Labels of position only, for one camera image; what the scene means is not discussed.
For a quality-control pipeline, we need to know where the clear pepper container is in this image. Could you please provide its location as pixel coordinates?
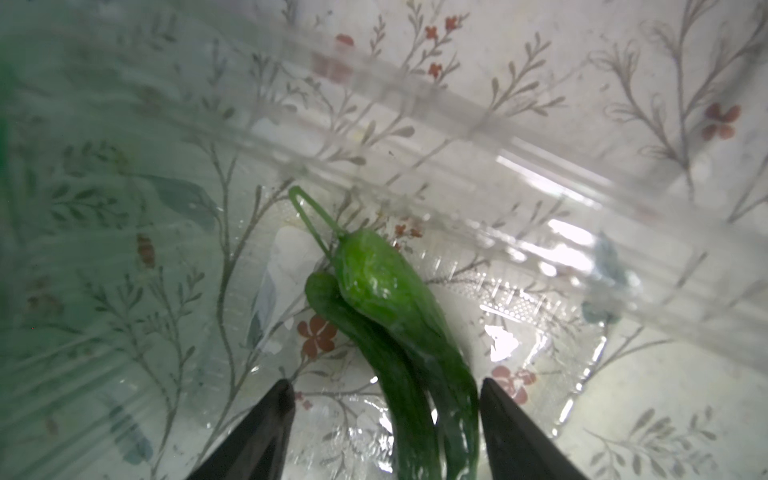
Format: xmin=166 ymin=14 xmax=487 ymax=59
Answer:
xmin=1 ymin=1 xmax=767 ymax=479

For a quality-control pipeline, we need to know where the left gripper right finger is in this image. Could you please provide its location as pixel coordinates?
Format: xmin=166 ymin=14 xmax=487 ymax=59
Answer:
xmin=479 ymin=378 xmax=586 ymax=480

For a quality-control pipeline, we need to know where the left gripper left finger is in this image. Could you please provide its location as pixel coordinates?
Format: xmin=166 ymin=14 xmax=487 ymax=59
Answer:
xmin=188 ymin=379 xmax=296 ymax=480

